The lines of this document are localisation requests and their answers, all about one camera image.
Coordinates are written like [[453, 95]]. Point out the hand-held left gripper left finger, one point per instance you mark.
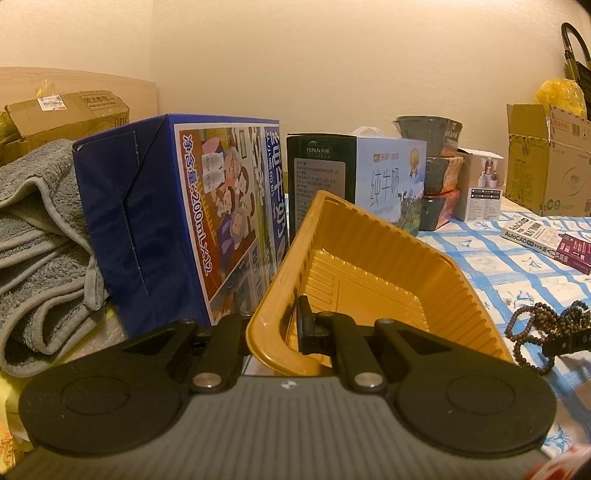
[[221, 344]]

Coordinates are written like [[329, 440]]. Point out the white and maroon book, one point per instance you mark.
[[549, 242]]

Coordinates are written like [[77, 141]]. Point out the black folding rack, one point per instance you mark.
[[579, 64]]

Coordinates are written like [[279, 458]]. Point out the small white product box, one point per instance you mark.
[[482, 194]]

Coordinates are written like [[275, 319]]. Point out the labelled brown cardboard box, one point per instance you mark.
[[83, 115]]

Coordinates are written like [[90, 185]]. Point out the grey towel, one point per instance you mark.
[[37, 258]]

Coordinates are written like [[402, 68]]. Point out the yellow plastic tray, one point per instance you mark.
[[369, 258]]

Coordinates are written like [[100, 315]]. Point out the yellow plastic bag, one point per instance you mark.
[[558, 97]]

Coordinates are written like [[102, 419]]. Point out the blue milk carton box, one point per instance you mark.
[[138, 207]]

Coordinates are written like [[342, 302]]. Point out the large open cardboard box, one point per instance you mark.
[[549, 170]]

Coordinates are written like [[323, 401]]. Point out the yellow cloth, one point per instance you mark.
[[9, 415]]

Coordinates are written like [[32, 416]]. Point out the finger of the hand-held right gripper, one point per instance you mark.
[[565, 347]]

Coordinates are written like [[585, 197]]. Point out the dark instant noodle bowl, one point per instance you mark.
[[438, 210], [425, 136], [443, 175]]

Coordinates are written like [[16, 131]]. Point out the white green milk carton box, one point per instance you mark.
[[383, 175]]

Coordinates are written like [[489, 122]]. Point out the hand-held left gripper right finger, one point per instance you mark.
[[304, 330]]

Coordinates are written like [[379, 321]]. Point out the blue checked tablecloth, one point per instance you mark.
[[485, 277]]

